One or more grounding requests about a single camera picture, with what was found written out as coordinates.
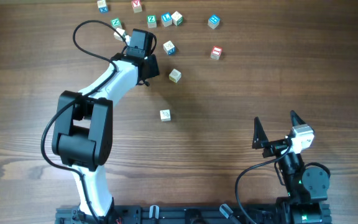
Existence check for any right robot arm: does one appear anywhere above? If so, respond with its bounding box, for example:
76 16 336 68
252 111 333 224

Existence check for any camera cable black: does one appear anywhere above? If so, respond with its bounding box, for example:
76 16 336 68
234 148 289 224
40 20 129 223

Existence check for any white block yellow O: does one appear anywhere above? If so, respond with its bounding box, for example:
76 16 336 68
168 69 181 83

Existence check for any white block green side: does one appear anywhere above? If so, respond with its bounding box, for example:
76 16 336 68
114 27 126 42

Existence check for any blue top block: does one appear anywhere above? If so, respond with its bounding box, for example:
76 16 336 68
208 14 220 29

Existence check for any white block blue D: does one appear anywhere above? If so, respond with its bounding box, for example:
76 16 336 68
163 40 176 55

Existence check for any blue L block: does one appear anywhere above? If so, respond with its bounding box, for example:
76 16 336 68
161 12 173 27

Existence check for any block with blue X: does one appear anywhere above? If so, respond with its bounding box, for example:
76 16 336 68
97 0 109 13

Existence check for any white block blue side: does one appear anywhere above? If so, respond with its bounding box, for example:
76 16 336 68
160 110 171 122

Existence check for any white block green N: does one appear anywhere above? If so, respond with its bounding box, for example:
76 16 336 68
172 11 183 26

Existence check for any left green Z block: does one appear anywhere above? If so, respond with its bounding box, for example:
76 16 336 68
111 17 122 30

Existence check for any red top block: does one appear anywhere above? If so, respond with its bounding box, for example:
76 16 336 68
211 46 223 60

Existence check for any block with red V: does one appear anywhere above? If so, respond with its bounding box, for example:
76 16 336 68
131 0 142 13

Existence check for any green z block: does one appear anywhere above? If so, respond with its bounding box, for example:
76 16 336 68
147 15 157 28
111 17 122 30

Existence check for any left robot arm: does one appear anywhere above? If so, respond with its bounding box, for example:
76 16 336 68
52 29 160 223

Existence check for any middle green Z block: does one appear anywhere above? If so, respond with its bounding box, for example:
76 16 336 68
147 15 157 28

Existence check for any left camera cable black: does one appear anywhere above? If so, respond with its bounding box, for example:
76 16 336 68
40 20 129 223

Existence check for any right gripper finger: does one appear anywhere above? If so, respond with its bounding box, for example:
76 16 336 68
252 117 269 149
290 110 306 126

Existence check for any right camera cable black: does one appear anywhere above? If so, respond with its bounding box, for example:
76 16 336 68
234 148 289 224

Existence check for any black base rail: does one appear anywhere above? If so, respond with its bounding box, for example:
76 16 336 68
55 203 333 224

